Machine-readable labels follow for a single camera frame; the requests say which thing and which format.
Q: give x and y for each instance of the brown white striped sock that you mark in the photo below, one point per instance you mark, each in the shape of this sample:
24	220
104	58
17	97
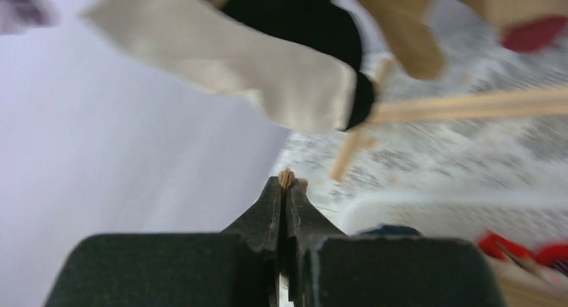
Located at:
287	177

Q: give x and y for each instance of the wooden hanger rack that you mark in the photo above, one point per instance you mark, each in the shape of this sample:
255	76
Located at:
529	102

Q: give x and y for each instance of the white plastic laundry basket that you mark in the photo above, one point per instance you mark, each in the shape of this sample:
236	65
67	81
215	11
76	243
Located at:
529	217

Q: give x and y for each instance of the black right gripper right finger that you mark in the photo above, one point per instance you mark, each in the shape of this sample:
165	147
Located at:
303	220

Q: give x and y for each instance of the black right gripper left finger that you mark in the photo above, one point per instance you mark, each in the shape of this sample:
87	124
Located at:
257	272

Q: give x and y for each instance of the floral table mat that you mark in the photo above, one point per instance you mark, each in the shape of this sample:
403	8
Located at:
470	155

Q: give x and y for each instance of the black striped sock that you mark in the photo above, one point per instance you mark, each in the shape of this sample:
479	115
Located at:
318	24

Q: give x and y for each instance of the navy blue sock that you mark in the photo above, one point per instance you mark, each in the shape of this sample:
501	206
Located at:
392	230

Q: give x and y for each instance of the red santa sock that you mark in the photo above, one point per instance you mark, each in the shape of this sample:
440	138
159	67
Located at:
552	256

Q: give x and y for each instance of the brown ribbed sock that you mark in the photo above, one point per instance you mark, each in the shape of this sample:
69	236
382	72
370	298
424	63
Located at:
523	26

